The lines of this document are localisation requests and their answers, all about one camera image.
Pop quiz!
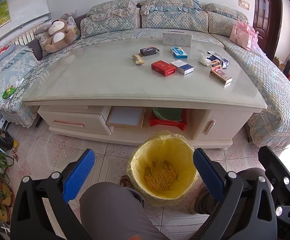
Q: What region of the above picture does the blue bear medicine box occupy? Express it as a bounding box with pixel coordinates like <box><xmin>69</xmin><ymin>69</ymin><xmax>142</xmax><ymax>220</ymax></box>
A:
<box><xmin>170</xmin><ymin>47</ymin><xmax>188</xmax><ymax>59</ymax></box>

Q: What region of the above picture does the floral cushion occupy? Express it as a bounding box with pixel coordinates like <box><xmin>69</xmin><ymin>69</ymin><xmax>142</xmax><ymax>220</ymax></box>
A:
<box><xmin>34</xmin><ymin>10</ymin><xmax>81</xmax><ymax>57</ymax></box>

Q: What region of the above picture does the black small carton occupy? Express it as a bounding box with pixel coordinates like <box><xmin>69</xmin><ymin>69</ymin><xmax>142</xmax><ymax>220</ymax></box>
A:
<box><xmin>140</xmin><ymin>47</ymin><xmax>159</xmax><ymax>56</ymax></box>

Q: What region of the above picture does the wall light switch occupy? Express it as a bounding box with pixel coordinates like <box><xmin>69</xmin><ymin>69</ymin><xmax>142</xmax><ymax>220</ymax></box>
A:
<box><xmin>239</xmin><ymin>0</ymin><xmax>250</xmax><ymax>10</ymax></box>

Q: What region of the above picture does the red yellow small carton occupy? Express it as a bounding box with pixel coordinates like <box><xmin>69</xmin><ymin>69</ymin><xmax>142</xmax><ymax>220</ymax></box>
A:
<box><xmin>210</xmin><ymin>60</ymin><xmax>222</xmax><ymax>70</ymax></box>

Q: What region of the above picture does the white blue medicine box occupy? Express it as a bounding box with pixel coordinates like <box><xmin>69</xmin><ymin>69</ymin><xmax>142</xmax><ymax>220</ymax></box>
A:
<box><xmin>170</xmin><ymin>60</ymin><xmax>194</xmax><ymax>75</ymax></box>

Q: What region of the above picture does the person's shoe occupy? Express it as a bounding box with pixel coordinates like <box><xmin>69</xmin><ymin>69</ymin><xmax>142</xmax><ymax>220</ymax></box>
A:
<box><xmin>189</xmin><ymin>185</ymin><xmax>217</xmax><ymax>215</ymax></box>

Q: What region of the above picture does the white tissue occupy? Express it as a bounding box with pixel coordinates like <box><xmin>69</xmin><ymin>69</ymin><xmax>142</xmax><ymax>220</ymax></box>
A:
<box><xmin>198</xmin><ymin>54</ymin><xmax>212</xmax><ymax>66</ymax></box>

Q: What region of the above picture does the red plastic basket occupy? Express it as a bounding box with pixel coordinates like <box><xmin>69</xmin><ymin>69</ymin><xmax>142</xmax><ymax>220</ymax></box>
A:
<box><xmin>149</xmin><ymin>109</ymin><xmax>187</xmax><ymax>131</ymax></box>

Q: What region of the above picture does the quilted blue sofa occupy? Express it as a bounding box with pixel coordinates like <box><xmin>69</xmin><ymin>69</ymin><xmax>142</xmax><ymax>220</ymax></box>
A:
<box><xmin>0</xmin><ymin>0</ymin><xmax>290</xmax><ymax>147</ymax></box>

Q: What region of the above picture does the cream coffee table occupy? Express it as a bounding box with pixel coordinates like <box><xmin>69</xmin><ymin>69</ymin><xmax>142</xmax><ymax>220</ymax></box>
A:
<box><xmin>23</xmin><ymin>38</ymin><xmax>267</xmax><ymax>148</ymax></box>

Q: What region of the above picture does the yellow lined trash bin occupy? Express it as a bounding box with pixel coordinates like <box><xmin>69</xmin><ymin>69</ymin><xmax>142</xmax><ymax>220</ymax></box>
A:
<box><xmin>127</xmin><ymin>131</ymin><xmax>199</xmax><ymax>207</ymax></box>

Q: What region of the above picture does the yellow snack wrapper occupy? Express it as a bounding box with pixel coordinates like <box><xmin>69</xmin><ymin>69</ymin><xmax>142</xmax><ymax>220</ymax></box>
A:
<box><xmin>132</xmin><ymin>55</ymin><xmax>145</xmax><ymax>66</ymax></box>

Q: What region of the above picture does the green plastic bowl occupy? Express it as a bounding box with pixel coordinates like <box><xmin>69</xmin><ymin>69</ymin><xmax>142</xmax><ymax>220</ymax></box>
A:
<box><xmin>152</xmin><ymin>107</ymin><xmax>182</xmax><ymax>122</ymax></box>

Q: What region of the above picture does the brown patterned carton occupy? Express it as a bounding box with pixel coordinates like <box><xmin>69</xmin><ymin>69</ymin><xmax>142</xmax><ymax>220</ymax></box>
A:
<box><xmin>210</xmin><ymin>68</ymin><xmax>233</xmax><ymax>85</ymax></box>

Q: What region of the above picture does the red cigarette box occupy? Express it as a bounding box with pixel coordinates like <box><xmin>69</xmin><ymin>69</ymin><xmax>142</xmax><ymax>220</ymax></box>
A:
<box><xmin>151</xmin><ymin>60</ymin><xmax>176</xmax><ymax>77</ymax></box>

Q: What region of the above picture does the person's grey trouser leg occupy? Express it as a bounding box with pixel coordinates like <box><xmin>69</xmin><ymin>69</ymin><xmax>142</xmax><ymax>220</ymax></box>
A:
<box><xmin>80</xmin><ymin>182</ymin><xmax>168</xmax><ymax>239</ymax></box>

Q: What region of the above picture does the blue white milk carton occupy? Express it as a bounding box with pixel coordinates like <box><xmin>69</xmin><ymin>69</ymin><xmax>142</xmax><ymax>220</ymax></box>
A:
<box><xmin>207</xmin><ymin>51</ymin><xmax>229</xmax><ymax>69</ymax></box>

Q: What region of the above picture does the patterned tissue box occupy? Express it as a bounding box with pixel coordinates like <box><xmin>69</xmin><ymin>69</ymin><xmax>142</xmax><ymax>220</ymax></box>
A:
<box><xmin>162</xmin><ymin>30</ymin><xmax>192</xmax><ymax>47</ymax></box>

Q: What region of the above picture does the black handbag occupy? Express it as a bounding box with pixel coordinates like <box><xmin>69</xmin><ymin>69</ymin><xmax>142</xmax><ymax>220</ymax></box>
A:
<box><xmin>0</xmin><ymin>128</ymin><xmax>14</xmax><ymax>150</ymax></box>

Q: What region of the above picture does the wooden framed board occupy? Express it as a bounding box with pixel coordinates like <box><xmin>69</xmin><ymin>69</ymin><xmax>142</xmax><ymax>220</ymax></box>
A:
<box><xmin>106</xmin><ymin>106</ymin><xmax>145</xmax><ymax>128</ymax></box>

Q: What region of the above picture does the brown teddy bear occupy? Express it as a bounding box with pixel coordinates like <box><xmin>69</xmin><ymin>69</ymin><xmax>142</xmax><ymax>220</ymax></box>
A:
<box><xmin>45</xmin><ymin>19</ymin><xmax>76</xmax><ymax>54</ymax></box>

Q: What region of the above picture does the green snack packet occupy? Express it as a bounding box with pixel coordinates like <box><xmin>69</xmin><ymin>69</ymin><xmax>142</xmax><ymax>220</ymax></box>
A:
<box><xmin>2</xmin><ymin>85</ymin><xmax>16</xmax><ymax>99</ymax></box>

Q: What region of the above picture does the pink gift bag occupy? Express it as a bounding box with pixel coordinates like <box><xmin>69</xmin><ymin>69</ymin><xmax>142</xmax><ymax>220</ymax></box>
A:
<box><xmin>229</xmin><ymin>21</ymin><xmax>258</xmax><ymax>51</ymax></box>

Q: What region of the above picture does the dark wooden door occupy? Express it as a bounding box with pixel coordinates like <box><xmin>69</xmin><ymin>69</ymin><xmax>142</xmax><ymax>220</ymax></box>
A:
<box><xmin>253</xmin><ymin>0</ymin><xmax>283</xmax><ymax>60</ymax></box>

